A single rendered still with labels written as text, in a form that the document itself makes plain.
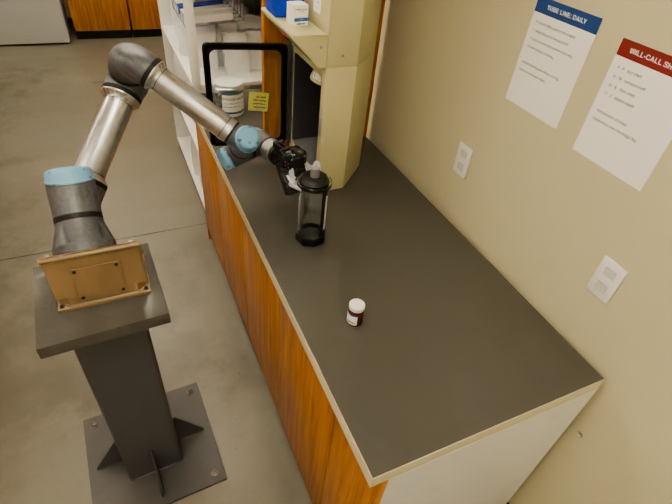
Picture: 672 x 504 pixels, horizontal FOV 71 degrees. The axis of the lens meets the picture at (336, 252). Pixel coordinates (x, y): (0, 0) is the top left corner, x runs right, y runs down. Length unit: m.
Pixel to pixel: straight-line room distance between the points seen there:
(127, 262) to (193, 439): 1.05
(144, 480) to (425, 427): 1.30
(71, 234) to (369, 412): 0.85
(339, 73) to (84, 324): 1.06
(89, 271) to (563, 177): 1.28
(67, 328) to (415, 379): 0.90
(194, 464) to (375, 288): 1.12
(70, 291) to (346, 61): 1.06
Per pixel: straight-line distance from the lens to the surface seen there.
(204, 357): 2.44
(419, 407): 1.20
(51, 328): 1.42
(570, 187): 1.41
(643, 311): 1.37
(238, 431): 2.21
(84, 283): 1.39
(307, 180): 1.41
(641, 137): 1.28
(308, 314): 1.33
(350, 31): 1.59
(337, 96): 1.65
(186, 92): 1.49
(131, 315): 1.39
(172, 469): 2.15
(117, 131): 1.58
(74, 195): 1.36
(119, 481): 2.18
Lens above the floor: 1.94
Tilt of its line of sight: 40 degrees down
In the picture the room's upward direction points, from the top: 7 degrees clockwise
